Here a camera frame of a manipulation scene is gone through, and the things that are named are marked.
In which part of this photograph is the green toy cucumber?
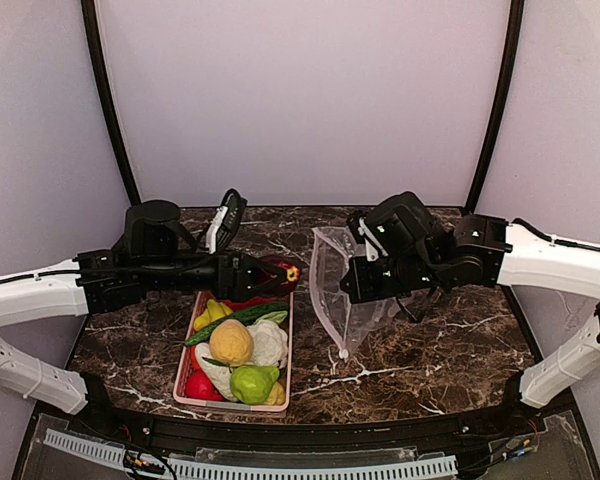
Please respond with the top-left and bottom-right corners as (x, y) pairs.
(183, 301), (290, 349)

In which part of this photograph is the dark red toy fruit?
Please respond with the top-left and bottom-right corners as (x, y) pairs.
(257, 255), (302, 296)

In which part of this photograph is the yellow toy cauliflower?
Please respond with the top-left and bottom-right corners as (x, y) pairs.
(209, 319), (254, 366)

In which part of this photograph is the clear dotted zip top bag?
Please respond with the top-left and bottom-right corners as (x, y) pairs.
(309, 226), (399, 360)

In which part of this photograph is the red toy apple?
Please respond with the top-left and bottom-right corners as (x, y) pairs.
(222, 297), (266, 312)

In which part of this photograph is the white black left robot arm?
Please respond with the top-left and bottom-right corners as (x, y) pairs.
(0, 190), (299, 416)

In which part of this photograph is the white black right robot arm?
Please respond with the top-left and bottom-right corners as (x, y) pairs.
(340, 192), (600, 409)

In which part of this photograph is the green toy leaf vegetable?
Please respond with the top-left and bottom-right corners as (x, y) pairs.
(254, 310), (289, 326)

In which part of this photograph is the yellow toy pepper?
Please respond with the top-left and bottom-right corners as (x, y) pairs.
(193, 299), (233, 332)

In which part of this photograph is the white toy cauliflower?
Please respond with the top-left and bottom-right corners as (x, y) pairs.
(247, 320), (288, 369)

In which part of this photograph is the pale yellow toy fruit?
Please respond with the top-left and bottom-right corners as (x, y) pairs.
(264, 382), (286, 406)

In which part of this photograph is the red toy tomato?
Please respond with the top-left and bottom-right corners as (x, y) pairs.
(185, 370), (224, 401)

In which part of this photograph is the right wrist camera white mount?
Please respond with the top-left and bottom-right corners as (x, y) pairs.
(346, 210), (383, 262)

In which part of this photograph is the black front table rail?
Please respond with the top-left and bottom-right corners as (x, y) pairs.
(69, 405), (543, 470)

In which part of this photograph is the white slotted cable duct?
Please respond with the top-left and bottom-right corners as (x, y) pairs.
(43, 429), (458, 479)

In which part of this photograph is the black right frame post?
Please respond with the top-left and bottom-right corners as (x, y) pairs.
(463, 0), (525, 213)

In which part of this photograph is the black frame post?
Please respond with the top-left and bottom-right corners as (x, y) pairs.
(463, 0), (525, 213)
(80, 0), (141, 206)

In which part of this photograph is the black left frame post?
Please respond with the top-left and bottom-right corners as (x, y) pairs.
(80, 0), (141, 206)

